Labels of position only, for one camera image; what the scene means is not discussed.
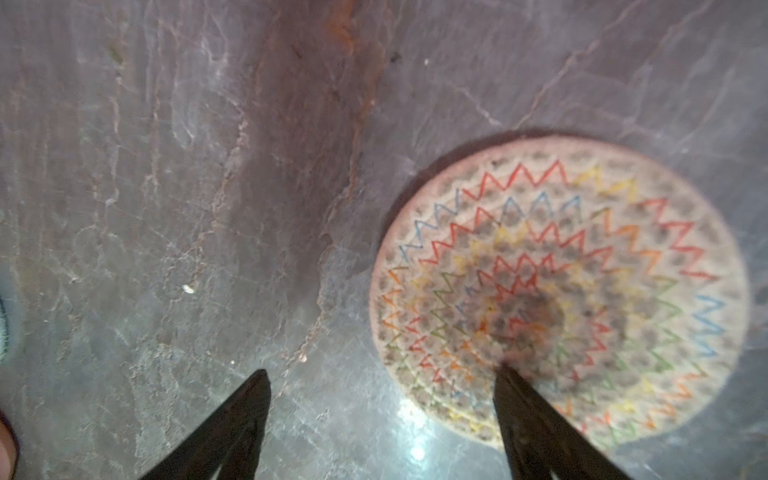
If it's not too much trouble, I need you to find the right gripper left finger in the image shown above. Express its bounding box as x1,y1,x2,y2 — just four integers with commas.
143,369,271,479

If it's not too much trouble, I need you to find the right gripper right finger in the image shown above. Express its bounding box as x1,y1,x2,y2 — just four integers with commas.
493,363,629,480

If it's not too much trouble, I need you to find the colourful zigzag woven coaster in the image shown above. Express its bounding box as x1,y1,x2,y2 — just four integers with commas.
369,136,751,450

